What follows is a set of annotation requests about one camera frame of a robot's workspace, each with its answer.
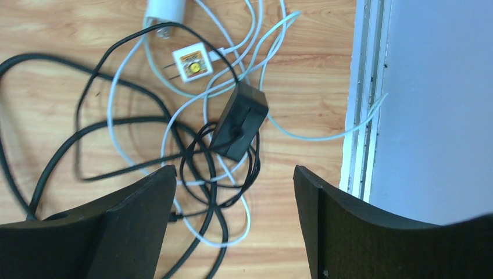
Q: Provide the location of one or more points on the right aluminium frame post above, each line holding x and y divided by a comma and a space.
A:
366, 95

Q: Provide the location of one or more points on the black power adapter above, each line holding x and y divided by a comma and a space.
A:
240, 120

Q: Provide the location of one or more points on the white square charger plug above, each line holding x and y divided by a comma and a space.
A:
192, 62

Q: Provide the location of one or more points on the white round charger plug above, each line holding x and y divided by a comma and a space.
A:
162, 11

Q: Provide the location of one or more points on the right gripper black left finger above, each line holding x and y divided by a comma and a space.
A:
119, 235

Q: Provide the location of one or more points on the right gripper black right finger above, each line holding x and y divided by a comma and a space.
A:
346, 237

